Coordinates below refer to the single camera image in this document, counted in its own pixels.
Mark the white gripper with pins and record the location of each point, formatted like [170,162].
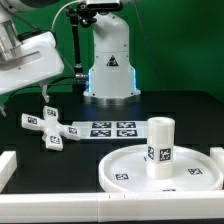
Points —
[36,60]

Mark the white cross-shaped table base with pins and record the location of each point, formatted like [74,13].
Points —
[53,131]

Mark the white round table top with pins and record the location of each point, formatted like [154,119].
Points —
[125,170]

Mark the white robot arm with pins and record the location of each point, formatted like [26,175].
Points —
[111,78]

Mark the white left fence block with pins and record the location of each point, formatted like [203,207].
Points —
[8,165]

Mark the white fence block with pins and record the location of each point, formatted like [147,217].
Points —
[8,165]
[217,154]

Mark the white marker sheet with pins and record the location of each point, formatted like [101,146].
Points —
[112,129]

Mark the white right fence block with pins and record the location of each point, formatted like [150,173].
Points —
[217,154]

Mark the white front fence bar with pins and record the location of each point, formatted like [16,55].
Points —
[105,207]

